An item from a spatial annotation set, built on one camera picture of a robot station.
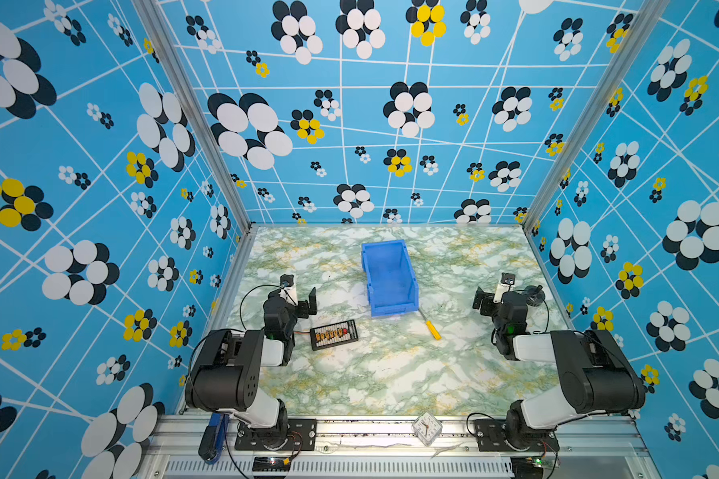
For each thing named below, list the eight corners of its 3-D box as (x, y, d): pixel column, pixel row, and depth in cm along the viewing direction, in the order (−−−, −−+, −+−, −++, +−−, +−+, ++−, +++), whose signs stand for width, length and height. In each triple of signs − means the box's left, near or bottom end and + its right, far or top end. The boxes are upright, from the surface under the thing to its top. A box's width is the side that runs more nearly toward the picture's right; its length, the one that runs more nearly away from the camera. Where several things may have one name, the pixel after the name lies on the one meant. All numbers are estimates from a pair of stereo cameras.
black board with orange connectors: (313, 351, 90) (311, 348, 88) (310, 331, 94) (309, 328, 92) (359, 340, 92) (359, 337, 90) (355, 321, 96) (355, 318, 94)
